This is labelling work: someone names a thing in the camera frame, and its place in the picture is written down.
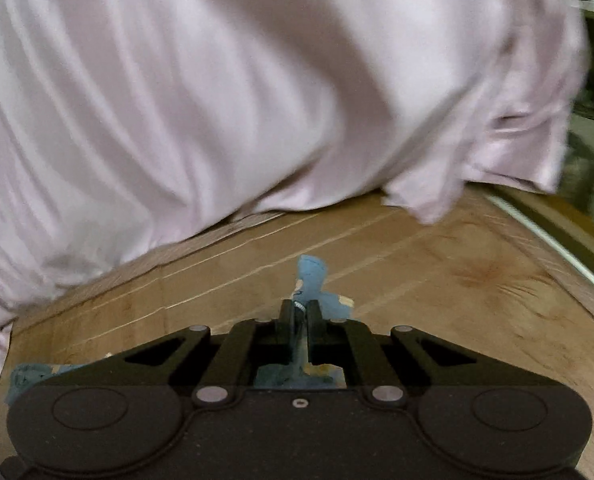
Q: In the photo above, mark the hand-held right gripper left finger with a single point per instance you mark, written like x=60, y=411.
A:
x=287, y=332

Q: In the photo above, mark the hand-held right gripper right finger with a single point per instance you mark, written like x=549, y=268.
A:
x=314, y=332

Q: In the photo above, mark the blue printed pants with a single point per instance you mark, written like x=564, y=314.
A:
x=312, y=272

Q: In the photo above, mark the woven bamboo mat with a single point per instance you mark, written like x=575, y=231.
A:
x=427, y=285

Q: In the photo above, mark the pale pink satin quilt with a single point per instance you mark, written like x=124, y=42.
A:
x=227, y=85

